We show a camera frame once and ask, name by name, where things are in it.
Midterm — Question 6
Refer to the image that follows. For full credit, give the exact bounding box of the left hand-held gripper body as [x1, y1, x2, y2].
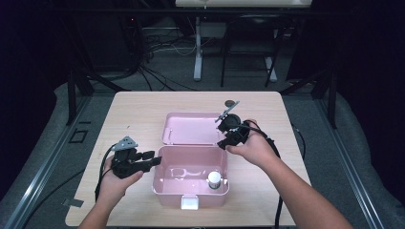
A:
[111, 135, 144, 179]

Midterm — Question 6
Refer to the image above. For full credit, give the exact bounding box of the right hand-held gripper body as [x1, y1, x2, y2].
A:
[214, 100, 252, 144]

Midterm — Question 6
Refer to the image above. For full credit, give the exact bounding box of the white pill bottle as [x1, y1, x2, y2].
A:
[207, 171, 223, 191]

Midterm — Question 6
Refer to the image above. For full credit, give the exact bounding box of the pink storage box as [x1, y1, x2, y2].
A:
[151, 112, 231, 211]

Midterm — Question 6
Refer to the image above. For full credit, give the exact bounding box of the person's left hand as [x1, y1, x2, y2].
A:
[96, 156, 144, 203]

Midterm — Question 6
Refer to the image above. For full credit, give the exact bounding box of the person's right hand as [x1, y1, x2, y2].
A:
[226, 118, 281, 170]

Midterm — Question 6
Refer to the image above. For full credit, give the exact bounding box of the grey tape strip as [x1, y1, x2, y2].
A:
[61, 198, 85, 208]

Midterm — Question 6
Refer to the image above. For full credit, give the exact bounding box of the black metal stand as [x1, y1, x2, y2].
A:
[65, 68, 132, 127]
[280, 68, 338, 130]

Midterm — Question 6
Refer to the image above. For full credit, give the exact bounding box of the black chair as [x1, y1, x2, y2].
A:
[220, 13, 288, 89]

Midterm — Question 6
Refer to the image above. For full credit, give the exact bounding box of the white desk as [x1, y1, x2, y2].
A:
[175, 0, 316, 83]

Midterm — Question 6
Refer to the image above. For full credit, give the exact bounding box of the left hand-held gripper cable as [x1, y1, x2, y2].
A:
[95, 143, 117, 203]

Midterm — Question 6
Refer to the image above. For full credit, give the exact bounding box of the hand-held gripper cable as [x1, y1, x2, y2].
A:
[95, 143, 117, 203]
[237, 119, 285, 229]

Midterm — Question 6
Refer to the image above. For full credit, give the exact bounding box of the black cable beside table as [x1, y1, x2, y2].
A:
[289, 122, 308, 161]

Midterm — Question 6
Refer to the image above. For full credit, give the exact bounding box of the black floor cable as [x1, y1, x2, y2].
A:
[22, 168, 85, 229]

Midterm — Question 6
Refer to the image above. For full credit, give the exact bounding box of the aluminium floor rail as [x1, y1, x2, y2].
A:
[314, 98, 386, 229]
[3, 94, 94, 229]

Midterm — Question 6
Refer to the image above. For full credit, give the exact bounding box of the right hand-held gripper cable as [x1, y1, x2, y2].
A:
[237, 119, 285, 229]

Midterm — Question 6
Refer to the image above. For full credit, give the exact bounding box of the tangle of floor cables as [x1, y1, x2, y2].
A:
[137, 30, 199, 92]

